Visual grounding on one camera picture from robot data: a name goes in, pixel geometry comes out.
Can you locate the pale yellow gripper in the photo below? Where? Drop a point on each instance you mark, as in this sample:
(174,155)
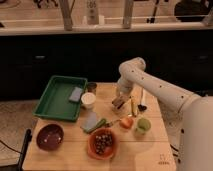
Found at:
(120,96)

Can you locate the black and tan eraser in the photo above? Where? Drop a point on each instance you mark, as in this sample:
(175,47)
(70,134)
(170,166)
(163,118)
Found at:
(118,103)

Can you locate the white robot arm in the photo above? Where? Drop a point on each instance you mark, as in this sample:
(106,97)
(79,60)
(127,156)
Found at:
(196,137)

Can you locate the orange bowl with nuts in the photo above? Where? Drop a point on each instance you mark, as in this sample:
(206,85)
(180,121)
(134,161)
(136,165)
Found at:
(102,144)

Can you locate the purple bowl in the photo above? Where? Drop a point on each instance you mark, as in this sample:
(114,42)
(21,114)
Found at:
(50,137)

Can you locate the black and white spoon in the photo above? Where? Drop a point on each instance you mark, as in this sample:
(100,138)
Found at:
(142,105)

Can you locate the small fork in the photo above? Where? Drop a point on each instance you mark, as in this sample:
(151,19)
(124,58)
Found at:
(109,124)

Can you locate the orange carrot toy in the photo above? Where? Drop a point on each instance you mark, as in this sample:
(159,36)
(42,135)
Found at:
(126,122)

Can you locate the dark metal cup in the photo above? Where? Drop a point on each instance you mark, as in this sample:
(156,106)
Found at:
(91,87)

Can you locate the green cucumber toy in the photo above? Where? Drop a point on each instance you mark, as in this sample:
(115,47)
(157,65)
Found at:
(98,125)

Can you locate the white cup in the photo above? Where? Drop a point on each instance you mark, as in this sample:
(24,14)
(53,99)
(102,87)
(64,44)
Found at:
(88,100)

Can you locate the green cup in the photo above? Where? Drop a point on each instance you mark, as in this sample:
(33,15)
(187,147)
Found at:
(143,125)

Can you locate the grey sponge in tray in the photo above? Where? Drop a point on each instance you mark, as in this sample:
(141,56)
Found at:
(76,94)

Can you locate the green plastic tray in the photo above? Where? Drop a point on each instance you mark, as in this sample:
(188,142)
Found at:
(55,101)

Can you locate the white remote device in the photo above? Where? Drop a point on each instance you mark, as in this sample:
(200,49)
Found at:
(92,12)

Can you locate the black pole left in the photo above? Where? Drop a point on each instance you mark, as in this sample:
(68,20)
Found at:
(27,140)

